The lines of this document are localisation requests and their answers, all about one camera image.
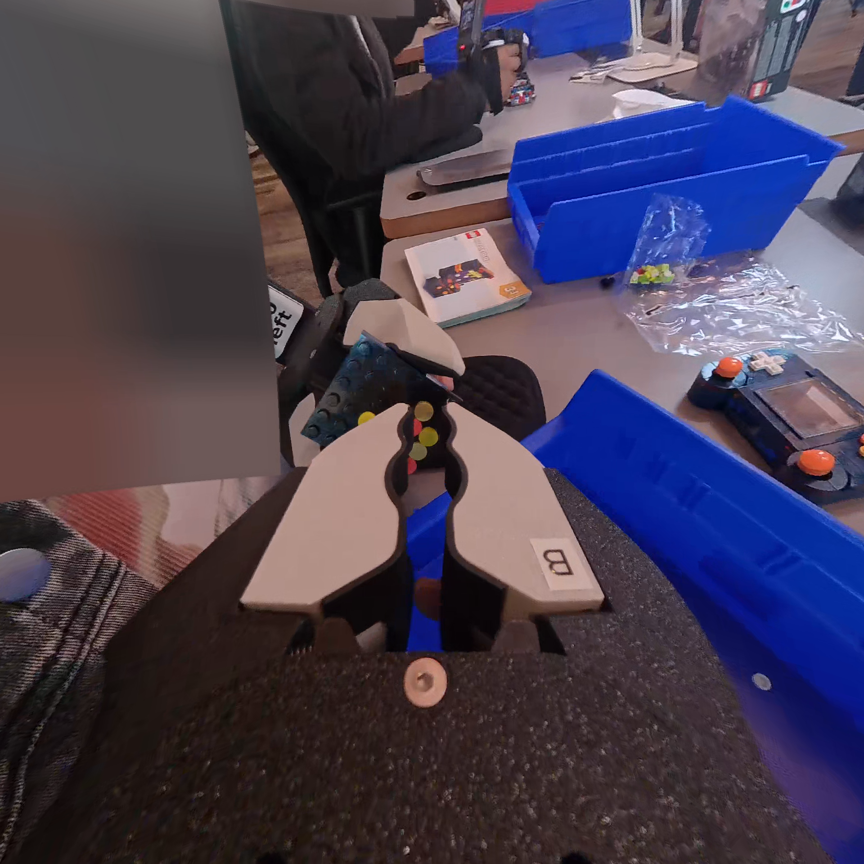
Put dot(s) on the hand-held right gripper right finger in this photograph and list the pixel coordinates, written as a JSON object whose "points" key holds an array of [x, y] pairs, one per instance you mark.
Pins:
{"points": [[513, 526]]}

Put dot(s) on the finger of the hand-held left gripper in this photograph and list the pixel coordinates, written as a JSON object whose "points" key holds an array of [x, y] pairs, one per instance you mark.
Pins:
{"points": [[412, 331], [298, 413]]}

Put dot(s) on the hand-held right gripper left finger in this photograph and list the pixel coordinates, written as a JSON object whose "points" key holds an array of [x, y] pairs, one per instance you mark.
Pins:
{"points": [[324, 520]]}

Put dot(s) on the black blue brick plate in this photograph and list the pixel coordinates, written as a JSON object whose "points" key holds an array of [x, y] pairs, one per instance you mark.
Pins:
{"points": [[364, 385]]}

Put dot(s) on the blue plastic bin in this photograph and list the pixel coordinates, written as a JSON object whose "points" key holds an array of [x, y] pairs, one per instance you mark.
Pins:
{"points": [[607, 229], [560, 27], [756, 131], [675, 486]]}

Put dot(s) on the instruction booklet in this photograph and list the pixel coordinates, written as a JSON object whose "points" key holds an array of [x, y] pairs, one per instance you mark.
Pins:
{"points": [[466, 273]]}

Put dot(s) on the black dimpled pad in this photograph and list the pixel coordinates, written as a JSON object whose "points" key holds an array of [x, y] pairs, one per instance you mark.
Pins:
{"points": [[499, 395]]}

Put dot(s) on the grey flat pad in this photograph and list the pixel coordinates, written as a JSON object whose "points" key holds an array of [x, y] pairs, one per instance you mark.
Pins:
{"points": [[466, 169]]}

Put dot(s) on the green brick pieces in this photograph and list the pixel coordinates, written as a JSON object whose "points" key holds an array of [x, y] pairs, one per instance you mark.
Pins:
{"points": [[651, 273]]}

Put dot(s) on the small brick model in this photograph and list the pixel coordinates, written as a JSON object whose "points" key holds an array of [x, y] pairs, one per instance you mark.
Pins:
{"points": [[521, 91]]}

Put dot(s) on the clear plastic bag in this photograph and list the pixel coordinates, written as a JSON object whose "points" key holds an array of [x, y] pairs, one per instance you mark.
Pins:
{"points": [[742, 310], [671, 226]]}

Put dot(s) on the brick game console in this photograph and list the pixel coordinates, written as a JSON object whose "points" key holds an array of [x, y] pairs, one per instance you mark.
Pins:
{"points": [[783, 418]]}

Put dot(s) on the white round stud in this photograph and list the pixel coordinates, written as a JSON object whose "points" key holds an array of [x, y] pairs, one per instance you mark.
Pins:
{"points": [[761, 682]]}

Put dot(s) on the person's denim jacket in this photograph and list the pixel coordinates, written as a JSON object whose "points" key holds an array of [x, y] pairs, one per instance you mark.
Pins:
{"points": [[54, 641]]}

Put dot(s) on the white crumpled paper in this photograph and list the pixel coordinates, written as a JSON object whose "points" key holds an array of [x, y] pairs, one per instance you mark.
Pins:
{"points": [[641, 101]]}

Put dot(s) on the white stand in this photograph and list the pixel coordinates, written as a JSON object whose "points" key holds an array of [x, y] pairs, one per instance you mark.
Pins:
{"points": [[651, 64]]}

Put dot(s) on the dark toy set box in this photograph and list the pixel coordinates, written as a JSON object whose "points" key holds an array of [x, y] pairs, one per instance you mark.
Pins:
{"points": [[763, 47]]}

